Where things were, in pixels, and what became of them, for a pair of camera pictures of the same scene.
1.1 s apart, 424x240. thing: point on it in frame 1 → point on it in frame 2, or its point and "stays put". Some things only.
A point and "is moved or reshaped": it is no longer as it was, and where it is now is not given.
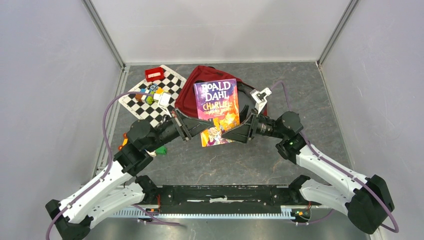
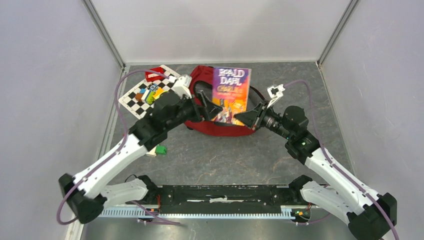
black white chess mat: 172,83 stays put
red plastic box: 154,74 stays put
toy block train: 161,150 stays put
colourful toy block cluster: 152,89 stays put
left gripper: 189,122 → 211,110
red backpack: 185,101 is moved or reshaped
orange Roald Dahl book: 217,101 is moved or reshaped
